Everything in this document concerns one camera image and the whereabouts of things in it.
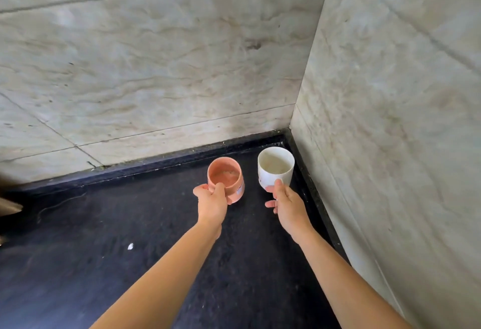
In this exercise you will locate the white ceramic cup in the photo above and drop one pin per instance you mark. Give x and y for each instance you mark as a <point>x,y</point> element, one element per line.
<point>275,167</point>

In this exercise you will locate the person's left thumb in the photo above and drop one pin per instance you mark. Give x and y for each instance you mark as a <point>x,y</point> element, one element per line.
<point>220,190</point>

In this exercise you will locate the person's right thumb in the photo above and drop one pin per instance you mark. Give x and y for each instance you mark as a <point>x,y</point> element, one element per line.
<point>280,187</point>

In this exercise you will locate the person's left hand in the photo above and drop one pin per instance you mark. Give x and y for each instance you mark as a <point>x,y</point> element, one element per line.
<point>211,207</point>

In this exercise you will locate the pink ceramic cup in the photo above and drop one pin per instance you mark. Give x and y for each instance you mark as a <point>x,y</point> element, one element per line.
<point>226,177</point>

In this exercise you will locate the person's right forearm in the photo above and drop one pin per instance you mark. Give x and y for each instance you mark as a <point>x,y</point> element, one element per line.
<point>338,283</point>

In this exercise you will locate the person's right hand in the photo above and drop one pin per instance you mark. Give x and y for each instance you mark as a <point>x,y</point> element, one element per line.
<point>290,212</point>

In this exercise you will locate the person's left forearm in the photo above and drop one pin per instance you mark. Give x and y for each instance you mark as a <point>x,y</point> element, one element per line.
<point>165,280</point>

